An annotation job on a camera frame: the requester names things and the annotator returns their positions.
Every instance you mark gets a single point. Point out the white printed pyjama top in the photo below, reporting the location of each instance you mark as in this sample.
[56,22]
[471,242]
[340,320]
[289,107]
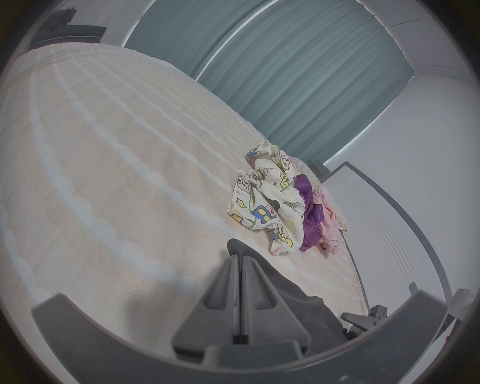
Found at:
[262,195]

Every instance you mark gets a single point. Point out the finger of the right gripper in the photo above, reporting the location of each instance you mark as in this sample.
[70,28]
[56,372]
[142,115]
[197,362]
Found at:
[360,322]

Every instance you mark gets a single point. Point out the purple garment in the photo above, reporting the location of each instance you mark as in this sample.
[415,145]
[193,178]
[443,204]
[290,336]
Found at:
[311,221]

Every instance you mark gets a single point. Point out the dark grey garment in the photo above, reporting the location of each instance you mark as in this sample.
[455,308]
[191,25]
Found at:
[300,311]

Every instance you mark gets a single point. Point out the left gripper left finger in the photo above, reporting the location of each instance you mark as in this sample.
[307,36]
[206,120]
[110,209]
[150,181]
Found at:
[219,318]

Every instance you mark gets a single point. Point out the pink garment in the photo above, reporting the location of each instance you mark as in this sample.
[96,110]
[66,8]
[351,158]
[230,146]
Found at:
[330,225]

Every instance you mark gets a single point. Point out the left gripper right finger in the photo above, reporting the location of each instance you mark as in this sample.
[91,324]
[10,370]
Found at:
[264,318]

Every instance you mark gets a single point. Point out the blue-green curtain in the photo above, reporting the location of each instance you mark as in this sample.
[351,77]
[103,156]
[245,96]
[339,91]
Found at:
[180,26]
[307,82]

